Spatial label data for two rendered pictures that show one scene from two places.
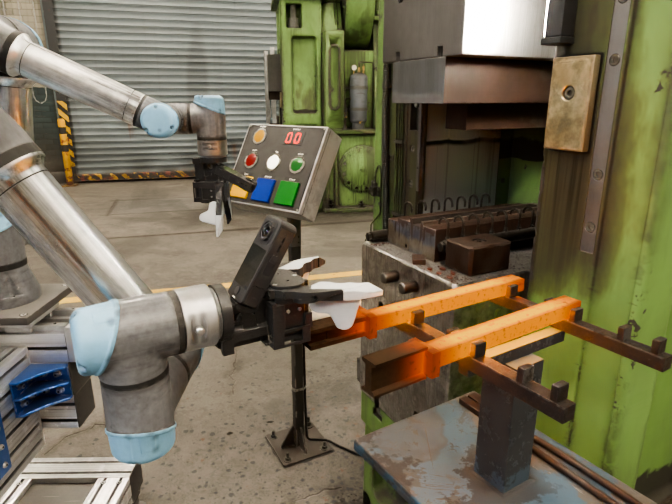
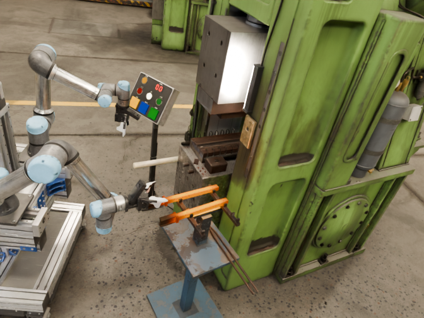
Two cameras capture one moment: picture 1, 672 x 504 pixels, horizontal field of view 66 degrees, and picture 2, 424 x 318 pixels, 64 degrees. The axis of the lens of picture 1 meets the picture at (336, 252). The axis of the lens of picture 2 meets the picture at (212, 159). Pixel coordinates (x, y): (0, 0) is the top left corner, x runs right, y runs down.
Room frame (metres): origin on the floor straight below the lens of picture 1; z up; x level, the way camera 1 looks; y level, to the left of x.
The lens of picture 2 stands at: (-0.65, -0.10, 2.21)
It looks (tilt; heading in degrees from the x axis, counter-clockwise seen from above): 35 degrees down; 354
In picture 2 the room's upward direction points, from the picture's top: 11 degrees clockwise
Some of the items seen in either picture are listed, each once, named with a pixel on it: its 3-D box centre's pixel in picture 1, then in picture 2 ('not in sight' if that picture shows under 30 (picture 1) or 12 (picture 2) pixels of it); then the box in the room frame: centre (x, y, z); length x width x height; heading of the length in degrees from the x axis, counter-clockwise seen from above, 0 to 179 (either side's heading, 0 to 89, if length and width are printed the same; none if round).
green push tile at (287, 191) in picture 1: (287, 193); (153, 113); (1.53, 0.15, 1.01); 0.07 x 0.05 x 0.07; 52
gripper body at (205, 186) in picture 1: (212, 179); (122, 112); (1.36, 0.33, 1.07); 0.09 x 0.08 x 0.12; 91
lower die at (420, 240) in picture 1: (475, 225); (223, 145); (1.33, -0.37, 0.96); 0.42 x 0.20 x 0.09; 117
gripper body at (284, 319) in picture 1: (260, 309); (135, 200); (0.61, 0.10, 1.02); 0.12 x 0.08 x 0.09; 121
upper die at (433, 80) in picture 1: (486, 82); (234, 97); (1.33, -0.37, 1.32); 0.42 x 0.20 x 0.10; 117
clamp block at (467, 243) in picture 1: (478, 253); (216, 164); (1.10, -0.32, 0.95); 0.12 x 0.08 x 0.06; 117
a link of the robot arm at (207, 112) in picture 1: (209, 117); (123, 90); (1.36, 0.32, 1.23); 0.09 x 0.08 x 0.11; 99
